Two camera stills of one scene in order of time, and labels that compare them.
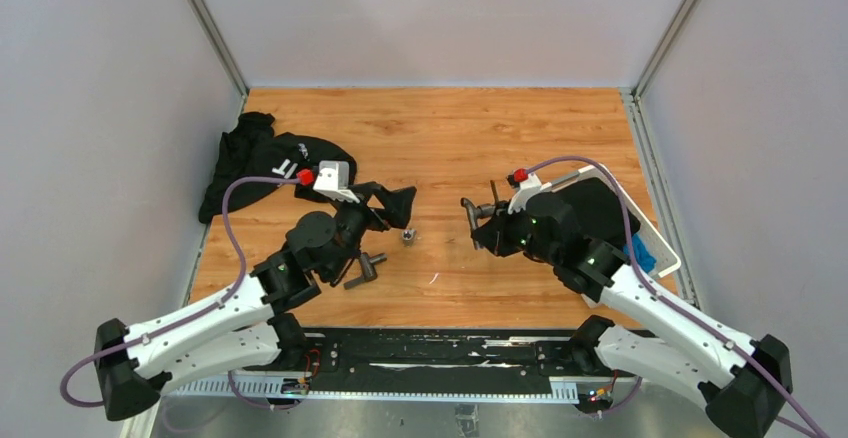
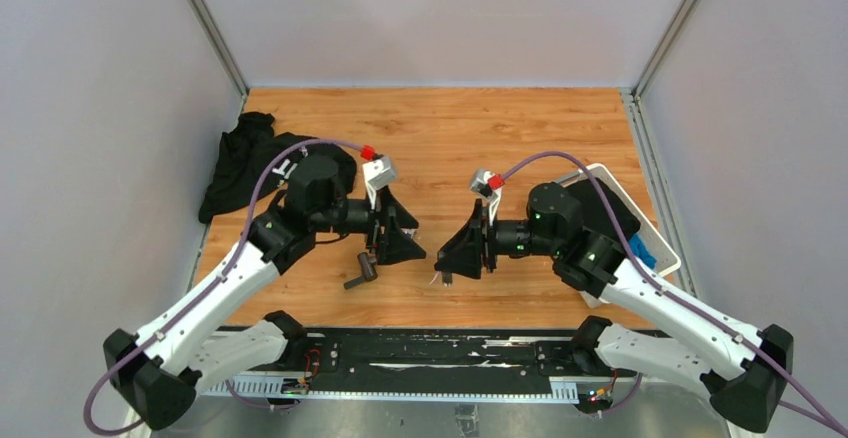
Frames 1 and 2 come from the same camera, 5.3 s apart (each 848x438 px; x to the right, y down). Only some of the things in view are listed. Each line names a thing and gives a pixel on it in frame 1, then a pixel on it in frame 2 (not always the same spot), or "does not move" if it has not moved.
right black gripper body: [511, 234] to [489, 242]
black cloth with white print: [255, 149] does not move
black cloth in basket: [600, 209] does not move
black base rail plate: [410, 366] does not move
